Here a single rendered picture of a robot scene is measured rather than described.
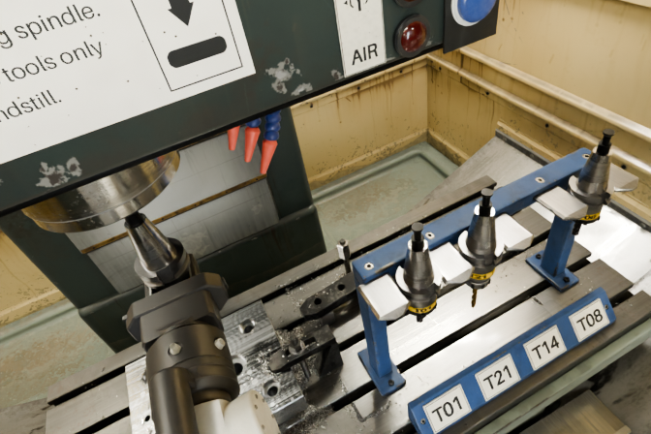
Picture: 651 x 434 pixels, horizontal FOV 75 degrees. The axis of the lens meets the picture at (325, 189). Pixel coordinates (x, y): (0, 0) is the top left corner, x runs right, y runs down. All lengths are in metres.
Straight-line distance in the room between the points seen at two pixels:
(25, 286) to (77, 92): 1.52
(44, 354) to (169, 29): 1.56
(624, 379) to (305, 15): 1.07
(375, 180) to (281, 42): 1.53
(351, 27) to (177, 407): 0.34
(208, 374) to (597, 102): 1.06
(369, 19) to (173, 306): 0.40
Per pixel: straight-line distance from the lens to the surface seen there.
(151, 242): 0.55
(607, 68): 1.20
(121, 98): 0.25
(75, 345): 1.68
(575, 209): 0.77
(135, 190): 0.43
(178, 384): 0.44
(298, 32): 0.26
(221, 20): 0.24
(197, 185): 1.05
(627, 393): 1.19
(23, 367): 1.75
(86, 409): 1.10
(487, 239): 0.64
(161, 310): 0.55
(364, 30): 0.27
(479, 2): 0.31
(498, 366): 0.88
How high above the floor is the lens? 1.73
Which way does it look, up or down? 41 degrees down
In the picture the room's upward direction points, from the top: 12 degrees counter-clockwise
